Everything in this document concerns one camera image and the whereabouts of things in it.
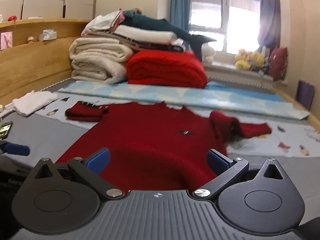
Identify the red cushion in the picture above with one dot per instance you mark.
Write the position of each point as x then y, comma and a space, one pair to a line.
278, 65

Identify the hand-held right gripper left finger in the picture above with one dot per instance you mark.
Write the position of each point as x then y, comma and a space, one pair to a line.
98, 158

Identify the tissue pack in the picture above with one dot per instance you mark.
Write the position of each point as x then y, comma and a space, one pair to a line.
47, 35

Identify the purple box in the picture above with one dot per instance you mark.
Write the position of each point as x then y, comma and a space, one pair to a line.
305, 95

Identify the window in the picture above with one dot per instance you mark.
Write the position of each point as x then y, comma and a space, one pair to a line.
235, 22

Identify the black phone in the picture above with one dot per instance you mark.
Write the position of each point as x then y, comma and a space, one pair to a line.
5, 130

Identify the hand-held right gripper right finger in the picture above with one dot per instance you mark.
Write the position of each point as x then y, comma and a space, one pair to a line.
217, 158

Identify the wooden bed rail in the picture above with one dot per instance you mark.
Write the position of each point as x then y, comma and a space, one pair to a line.
313, 120

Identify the pink white cloth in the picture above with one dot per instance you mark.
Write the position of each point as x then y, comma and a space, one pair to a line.
102, 22

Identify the yellow pink plush toy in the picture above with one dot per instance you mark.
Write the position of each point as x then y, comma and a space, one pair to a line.
242, 60

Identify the red ornament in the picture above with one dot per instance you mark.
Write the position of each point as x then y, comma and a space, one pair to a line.
12, 18

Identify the light blue quilt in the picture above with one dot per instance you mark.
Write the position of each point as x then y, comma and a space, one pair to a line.
200, 97

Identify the pink picture card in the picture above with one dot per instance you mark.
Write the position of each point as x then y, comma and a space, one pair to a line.
6, 41

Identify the wooden headboard shelf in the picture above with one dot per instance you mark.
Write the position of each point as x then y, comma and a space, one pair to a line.
32, 62

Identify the red knit sweater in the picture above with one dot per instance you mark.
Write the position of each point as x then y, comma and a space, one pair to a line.
150, 140

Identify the small figurine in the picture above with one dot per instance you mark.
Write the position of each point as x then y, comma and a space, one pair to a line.
30, 40

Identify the purple curtain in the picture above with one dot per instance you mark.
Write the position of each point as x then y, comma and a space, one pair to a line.
268, 17

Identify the small white cloth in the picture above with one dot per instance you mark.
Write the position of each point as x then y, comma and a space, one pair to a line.
32, 102

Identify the blue curtain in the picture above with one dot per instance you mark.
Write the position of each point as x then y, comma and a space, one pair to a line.
178, 2

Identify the yellow blue plush toy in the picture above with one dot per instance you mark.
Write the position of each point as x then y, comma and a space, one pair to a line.
257, 58

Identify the white folded cloth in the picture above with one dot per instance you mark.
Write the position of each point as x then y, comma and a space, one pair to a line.
145, 33

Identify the cream folded blanket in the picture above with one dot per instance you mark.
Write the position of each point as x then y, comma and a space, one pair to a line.
97, 60

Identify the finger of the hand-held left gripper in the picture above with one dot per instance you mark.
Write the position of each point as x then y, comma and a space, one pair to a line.
16, 149

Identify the teal garment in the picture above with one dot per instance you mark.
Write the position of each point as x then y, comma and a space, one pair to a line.
155, 22

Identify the white plush toy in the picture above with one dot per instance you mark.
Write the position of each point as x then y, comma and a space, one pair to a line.
208, 53

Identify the red folded blanket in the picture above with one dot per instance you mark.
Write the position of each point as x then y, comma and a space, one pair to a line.
165, 67

